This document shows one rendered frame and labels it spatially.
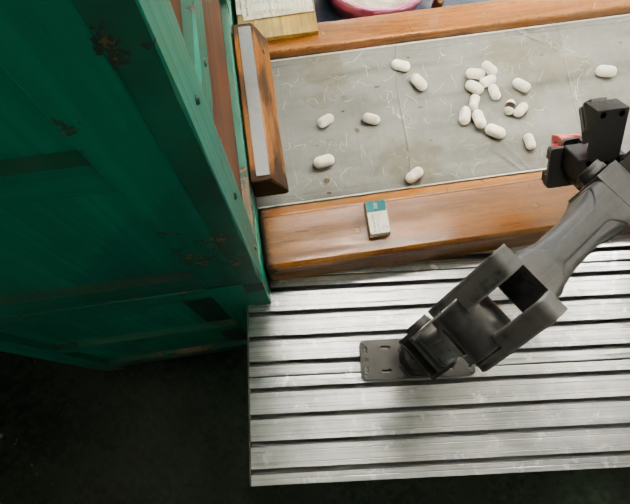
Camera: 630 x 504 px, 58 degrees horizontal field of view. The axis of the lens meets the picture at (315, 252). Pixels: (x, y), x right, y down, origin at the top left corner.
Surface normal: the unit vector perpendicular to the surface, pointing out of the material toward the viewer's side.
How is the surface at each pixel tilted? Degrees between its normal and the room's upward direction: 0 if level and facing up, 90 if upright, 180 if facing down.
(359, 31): 0
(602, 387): 0
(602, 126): 51
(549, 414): 0
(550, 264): 18
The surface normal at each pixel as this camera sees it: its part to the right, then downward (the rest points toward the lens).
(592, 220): 0.23, -0.45
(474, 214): -0.01, -0.27
